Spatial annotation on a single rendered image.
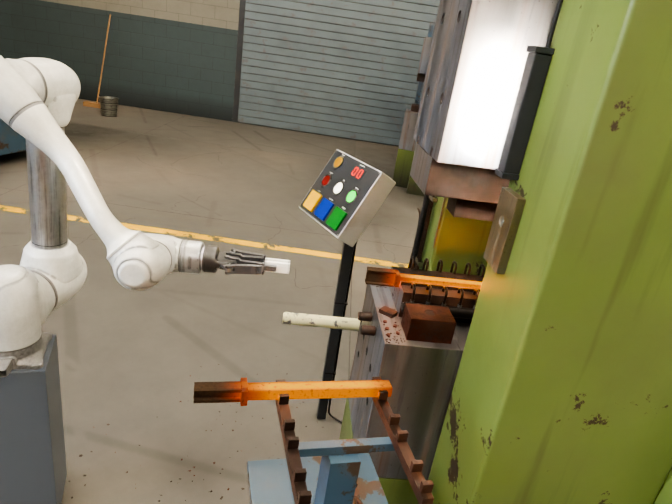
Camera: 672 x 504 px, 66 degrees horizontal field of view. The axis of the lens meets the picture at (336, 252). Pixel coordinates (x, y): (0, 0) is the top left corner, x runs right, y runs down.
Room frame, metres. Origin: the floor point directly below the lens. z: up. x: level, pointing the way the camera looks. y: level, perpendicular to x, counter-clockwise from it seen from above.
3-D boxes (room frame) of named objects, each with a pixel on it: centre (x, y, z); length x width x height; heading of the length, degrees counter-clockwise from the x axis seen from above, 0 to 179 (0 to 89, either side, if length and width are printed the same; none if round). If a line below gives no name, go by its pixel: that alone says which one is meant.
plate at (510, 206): (1.08, -0.35, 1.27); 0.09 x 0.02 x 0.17; 6
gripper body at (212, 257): (1.30, 0.31, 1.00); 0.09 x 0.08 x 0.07; 96
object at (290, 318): (1.71, -0.06, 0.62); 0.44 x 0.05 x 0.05; 96
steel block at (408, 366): (1.35, -0.41, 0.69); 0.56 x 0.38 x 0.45; 96
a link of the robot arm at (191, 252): (1.29, 0.39, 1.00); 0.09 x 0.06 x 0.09; 6
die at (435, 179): (1.40, -0.40, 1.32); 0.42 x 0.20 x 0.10; 96
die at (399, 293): (1.40, -0.40, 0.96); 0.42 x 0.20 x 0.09; 96
